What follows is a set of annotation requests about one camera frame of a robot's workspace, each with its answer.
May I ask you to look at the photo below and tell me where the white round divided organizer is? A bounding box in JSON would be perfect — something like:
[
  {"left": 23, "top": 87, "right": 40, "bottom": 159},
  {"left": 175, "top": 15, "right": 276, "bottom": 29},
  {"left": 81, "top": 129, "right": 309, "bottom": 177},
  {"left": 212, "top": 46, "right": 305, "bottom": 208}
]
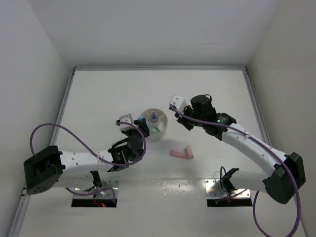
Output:
[{"left": 140, "top": 108, "right": 168, "bottom": 141}]

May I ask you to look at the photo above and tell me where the light blue eraser case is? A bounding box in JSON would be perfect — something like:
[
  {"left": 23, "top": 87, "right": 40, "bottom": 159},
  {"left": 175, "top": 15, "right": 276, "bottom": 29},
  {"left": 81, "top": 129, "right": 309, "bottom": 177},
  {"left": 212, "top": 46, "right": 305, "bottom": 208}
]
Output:
[{"left": 147, "top": 124, "right": 154, "bottom": 133}]

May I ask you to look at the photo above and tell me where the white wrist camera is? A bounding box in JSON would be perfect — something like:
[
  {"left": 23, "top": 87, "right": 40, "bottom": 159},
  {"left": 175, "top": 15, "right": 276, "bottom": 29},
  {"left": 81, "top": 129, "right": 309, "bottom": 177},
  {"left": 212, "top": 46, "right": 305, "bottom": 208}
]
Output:
[
  {"left": 169, "top": 95, "right": 188, "bottom": 113},
  {"left": 116, "top": 114, "right": 134, "bottom": 131}
]

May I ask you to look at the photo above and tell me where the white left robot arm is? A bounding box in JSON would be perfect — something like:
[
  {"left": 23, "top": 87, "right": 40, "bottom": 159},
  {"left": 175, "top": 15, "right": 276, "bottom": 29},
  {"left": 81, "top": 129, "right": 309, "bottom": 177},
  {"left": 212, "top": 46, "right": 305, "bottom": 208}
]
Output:
[{"left": 23, "top": 118, "right": 150, "bottom": 197}]

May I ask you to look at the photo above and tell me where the pink highlighter pen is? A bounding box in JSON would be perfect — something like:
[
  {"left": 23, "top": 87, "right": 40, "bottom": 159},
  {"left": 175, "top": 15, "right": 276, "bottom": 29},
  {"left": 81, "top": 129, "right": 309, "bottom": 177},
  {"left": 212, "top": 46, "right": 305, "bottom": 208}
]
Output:
[{"left": 169, "top": 150, "right": 188, "bottom": 159}]

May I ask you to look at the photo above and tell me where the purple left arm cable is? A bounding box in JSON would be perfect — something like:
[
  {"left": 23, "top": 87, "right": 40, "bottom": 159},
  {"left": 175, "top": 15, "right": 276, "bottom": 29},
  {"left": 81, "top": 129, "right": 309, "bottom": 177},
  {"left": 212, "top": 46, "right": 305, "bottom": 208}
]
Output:
[{"left": 29, "top": 120, "right": 148, "bottom": 197}]

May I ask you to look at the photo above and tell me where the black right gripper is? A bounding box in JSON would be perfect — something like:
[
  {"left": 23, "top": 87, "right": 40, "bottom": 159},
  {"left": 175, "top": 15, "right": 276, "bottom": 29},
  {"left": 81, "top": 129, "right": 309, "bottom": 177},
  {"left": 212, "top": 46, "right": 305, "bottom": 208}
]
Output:
[{"left": 175, "top": 104, "right": 205, "bottom": 131}]

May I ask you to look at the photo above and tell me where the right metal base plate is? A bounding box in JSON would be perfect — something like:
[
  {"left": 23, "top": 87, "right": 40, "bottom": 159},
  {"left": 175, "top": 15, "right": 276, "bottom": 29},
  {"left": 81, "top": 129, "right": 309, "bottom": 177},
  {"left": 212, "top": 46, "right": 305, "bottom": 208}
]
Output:
[{"left": 204, "top": 179, "right": 251, "bottom": 200}]

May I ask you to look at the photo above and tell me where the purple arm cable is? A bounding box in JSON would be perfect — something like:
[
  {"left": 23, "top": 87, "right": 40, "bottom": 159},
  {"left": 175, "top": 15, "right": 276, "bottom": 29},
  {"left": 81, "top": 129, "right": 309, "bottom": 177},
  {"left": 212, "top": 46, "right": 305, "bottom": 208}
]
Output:
[
  {"left": 169, "top": 103, "right": 302, "bottom": 237},
  {"left": 29, "top": 120, "right": 148, "bottom": 197}
]

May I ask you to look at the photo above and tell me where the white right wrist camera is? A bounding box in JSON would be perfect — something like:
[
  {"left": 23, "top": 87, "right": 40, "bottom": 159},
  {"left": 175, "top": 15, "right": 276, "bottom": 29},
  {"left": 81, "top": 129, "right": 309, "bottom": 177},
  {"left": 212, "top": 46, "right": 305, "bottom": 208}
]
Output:
[{"left": 169, "top": 95, "right": 188, "bottom": 113}]

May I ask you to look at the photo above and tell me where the metal base plate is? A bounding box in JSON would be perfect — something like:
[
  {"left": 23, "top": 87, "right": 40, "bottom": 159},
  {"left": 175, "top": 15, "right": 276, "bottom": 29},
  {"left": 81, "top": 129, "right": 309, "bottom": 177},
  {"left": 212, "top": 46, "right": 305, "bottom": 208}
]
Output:
[
  {"left": 67, "top": 180, "right": 119, "bottom": 199},
  {"left": 204, "top": 179, "right": 251, "bottom": 200}
]

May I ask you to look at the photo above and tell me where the pink eraser block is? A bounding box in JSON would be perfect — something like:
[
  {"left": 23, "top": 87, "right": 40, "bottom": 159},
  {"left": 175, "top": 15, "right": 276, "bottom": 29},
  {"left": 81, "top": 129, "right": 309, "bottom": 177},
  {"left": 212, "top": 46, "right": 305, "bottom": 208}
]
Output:
[{"left": 185, "top": 145, "right": 194, "bottom": 159}]

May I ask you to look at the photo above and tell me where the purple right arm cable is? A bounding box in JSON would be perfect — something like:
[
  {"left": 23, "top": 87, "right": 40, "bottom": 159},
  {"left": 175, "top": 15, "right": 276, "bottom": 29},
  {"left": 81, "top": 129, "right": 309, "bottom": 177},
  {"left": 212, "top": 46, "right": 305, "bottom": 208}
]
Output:
[{"left": 169, "top": 103, "right": 302, "bottom": 237}]

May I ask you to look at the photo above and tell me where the aluminium table frame rail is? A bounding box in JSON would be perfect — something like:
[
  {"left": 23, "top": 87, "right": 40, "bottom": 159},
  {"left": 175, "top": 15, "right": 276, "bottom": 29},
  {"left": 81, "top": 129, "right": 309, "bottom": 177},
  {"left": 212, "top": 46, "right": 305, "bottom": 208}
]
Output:
[{"left": 16, "top": 66, "right": 269, "bottom": 237}]

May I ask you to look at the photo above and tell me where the green highlighter pen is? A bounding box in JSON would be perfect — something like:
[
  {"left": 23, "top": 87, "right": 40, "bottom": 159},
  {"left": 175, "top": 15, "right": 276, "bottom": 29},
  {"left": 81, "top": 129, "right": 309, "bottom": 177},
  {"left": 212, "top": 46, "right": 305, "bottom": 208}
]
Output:
[{"left": 151, "top": 127, "right": 160, "bottom": 133}]

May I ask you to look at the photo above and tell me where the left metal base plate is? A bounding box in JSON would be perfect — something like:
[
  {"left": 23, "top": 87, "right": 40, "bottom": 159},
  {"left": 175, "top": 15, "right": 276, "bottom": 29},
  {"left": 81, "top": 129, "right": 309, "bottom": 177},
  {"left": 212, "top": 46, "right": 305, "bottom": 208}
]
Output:
[{"left": 67, "top": 180, "right": 119, "bottom": 199}]

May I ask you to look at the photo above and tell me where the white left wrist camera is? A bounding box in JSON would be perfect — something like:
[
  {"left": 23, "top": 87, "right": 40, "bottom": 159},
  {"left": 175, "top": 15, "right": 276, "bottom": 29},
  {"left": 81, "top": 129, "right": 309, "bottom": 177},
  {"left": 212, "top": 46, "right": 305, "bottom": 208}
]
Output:
[{"left": 116, "top": 114, "right": 134, "bottom": 131}]

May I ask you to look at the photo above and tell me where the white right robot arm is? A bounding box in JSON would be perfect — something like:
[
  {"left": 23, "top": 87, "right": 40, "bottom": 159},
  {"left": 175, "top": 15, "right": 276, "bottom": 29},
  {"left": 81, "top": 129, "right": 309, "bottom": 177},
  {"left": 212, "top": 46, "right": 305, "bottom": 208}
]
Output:
[{"left": 169, "top": 95, "right": 306, "bottom": 204}]

